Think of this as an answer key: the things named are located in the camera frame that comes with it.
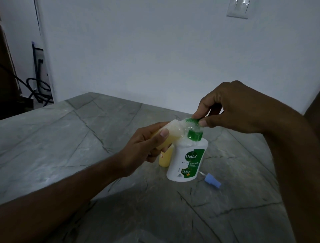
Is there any dark brown wooden panel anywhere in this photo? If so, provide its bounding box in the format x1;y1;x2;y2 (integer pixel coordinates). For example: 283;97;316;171
304;90;320;123

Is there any person's right forearm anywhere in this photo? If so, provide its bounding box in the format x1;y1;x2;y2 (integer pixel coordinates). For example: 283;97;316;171
261;111;320;243

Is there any person's left forearm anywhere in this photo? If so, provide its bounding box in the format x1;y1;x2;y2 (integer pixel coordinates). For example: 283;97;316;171
0;158;128;243

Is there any person's right hand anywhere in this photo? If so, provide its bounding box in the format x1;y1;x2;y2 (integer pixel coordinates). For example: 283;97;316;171
192;80;304;135

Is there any thin black cable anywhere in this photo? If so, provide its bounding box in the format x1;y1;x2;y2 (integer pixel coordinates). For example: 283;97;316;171
0;64;33;94

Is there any black coiled hose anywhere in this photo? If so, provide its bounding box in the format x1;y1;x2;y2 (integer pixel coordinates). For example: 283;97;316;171
26;77;53;107

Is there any brown wooden door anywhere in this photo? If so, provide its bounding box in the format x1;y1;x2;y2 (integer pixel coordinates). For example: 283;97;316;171
0;17;22;119

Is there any dark box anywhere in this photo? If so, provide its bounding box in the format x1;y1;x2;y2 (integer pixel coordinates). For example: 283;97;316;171
19;97;34;109

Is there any small blue spray cap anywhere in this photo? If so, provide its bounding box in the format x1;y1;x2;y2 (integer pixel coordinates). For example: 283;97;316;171
199;172;222;190

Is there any small clear bottle blue cap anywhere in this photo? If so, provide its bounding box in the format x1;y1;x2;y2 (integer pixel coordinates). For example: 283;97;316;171
150;119;198;150

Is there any white green hand sanitizer bottle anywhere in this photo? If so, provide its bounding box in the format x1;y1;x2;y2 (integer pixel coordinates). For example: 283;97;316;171
166;118;209;183

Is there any white wall switch plate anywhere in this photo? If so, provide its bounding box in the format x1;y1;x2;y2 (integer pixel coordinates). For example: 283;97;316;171
226;0;250;19

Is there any person's left hand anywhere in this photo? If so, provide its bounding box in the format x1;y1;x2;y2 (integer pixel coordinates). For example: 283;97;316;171
116;121;170;178

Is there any small clear bottle red label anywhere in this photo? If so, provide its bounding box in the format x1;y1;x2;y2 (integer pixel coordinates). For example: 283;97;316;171
159;144;174;168

